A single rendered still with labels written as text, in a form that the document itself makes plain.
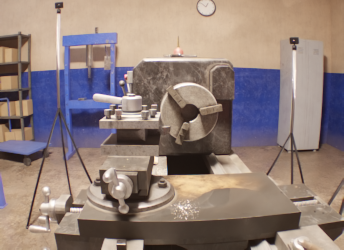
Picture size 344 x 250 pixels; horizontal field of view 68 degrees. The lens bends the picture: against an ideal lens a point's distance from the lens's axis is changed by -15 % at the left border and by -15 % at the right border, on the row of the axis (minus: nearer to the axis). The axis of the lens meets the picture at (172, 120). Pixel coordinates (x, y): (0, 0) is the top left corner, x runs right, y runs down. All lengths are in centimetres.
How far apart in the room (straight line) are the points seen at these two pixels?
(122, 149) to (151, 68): 70
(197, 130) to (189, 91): 17
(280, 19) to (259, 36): 54
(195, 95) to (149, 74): 30
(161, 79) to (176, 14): 344
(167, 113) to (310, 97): 380
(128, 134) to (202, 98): 50
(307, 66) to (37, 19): 457
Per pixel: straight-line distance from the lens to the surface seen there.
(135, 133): 85
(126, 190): 67
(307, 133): 493
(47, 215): 93
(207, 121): 128
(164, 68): 145
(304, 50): 480
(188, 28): 481
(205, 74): 146
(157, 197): 76
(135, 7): 488
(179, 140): 126
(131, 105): 85
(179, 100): 122
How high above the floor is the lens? 127
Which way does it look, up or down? 10 degrees down
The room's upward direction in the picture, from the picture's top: straight up
